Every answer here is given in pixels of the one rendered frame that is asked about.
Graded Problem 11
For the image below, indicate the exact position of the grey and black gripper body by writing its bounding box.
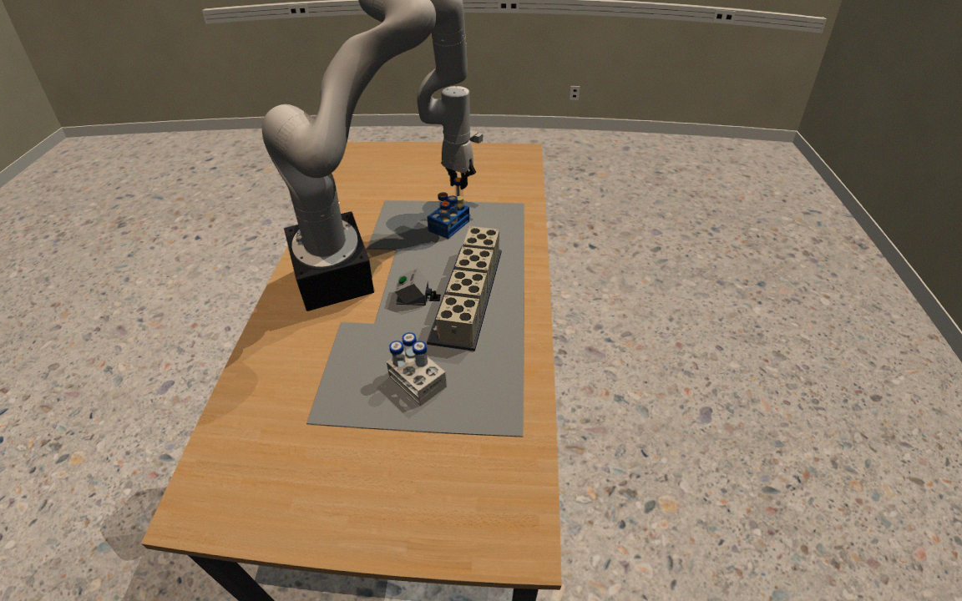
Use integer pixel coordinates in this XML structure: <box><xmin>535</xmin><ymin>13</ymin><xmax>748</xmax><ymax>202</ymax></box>
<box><xmin>442</xmin><ymin>139</ymin><xmax>473</xmax><ymax>173</ymax></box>

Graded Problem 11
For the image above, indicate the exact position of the beige tube rack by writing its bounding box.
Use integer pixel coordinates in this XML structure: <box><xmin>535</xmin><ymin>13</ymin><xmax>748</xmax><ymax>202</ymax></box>
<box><xmin>387</xmin><ymin>350</ymin><xmax>447</xmax><ymax>406</ymax></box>

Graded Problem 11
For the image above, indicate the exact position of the blue tube rack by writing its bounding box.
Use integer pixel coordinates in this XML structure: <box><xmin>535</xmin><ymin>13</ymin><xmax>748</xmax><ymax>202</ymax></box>
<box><xmin>428</xmin><ymin>205</ymin><xmax>469</xmax><ymax>239</ymax></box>

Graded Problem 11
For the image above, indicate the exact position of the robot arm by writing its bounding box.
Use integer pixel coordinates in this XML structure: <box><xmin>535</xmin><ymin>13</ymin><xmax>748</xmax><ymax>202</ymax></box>
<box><xmin>262</xmin><ymin>0</ymin><xmax>483</xmax><ymax>269</ymax></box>

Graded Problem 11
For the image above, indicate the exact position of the beige bucket adapter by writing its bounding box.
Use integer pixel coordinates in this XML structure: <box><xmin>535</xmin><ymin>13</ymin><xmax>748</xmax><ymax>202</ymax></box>
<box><xmin>455</xmin><ymin>247</ymin><xmax>494</xmax><ymax>293</ymax></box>
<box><xmin>436</xmin><ymin>295</ymin><xmax>479</xmax><ymax>346</ymax></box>
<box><xmin>446</xmin><ymin>270</ymin><xmax>487</xmax><ymax>318</ymax></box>
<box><xmin>463</xmin><ymin>226</ymin><xmax>499</xmax><ymax>267</ymax></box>

